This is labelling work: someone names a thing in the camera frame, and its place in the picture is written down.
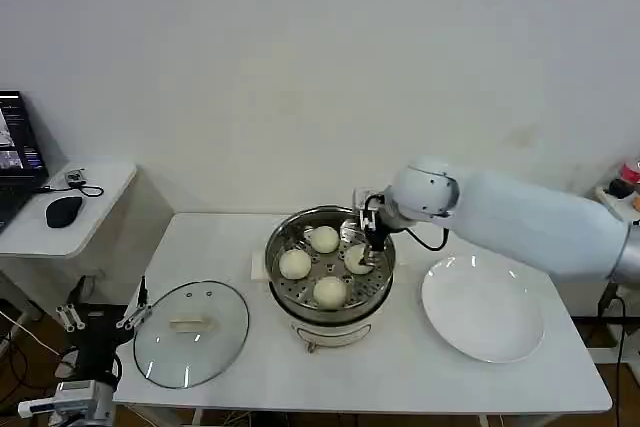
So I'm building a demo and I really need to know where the red cup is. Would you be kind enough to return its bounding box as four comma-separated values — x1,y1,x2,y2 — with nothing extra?
619,155,640,183

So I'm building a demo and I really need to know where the white steamed bun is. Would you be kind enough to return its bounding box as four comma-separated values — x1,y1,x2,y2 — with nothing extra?
310,225,341,255
278,249,313,281
343,244,377,276
312,275,348,310

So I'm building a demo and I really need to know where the glass pot lid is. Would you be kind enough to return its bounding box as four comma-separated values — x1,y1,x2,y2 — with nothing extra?
132,280,251,390

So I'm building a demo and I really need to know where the white oval plate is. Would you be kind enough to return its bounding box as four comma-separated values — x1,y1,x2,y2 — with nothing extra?
420,254,546,364

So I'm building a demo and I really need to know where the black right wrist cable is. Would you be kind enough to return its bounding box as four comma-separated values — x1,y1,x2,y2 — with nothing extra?
403,225,450,253

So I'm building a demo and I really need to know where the white electric cooker base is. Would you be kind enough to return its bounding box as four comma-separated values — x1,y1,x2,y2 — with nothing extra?
272,279,396,355

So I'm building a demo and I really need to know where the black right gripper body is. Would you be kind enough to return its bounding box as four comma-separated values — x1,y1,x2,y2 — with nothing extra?
368,225,391,253

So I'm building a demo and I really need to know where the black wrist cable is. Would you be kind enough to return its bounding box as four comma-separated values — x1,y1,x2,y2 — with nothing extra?
58,345,124,391
403,225,450,253

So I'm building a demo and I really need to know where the black computer mouse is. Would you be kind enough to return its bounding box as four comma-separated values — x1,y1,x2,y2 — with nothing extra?
44,195,84,229

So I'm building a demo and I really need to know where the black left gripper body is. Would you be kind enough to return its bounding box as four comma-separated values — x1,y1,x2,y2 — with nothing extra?
66,302,127,384

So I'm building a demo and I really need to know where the white side desk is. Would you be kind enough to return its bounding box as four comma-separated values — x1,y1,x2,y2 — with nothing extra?
0,161,138,308

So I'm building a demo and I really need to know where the black floor cable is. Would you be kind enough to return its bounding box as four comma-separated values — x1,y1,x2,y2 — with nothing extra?
0,329,64,413

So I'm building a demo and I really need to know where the white floor cable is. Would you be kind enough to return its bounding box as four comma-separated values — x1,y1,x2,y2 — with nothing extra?
0,307,69,361

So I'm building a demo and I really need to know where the white side table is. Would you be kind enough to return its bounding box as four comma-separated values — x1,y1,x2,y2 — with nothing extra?
594,185,640,223

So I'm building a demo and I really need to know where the small dongle with black cable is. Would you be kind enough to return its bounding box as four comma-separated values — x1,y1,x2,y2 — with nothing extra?
36,167,105,199

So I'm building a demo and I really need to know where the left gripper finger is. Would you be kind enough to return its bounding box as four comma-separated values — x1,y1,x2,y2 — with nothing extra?
115,275,154,331
55,303,84,333

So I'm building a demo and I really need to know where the black cable with inline block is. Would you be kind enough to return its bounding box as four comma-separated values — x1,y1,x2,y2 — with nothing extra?
597,281,630,426

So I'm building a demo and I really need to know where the steel steamer basket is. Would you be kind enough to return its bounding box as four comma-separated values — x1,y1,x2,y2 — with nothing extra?
264,204,397,324

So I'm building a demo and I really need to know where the black laptop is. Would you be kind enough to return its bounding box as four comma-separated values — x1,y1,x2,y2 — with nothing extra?
0,90,51,234

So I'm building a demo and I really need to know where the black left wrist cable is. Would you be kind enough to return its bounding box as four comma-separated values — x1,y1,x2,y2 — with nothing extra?
58,345,124,391

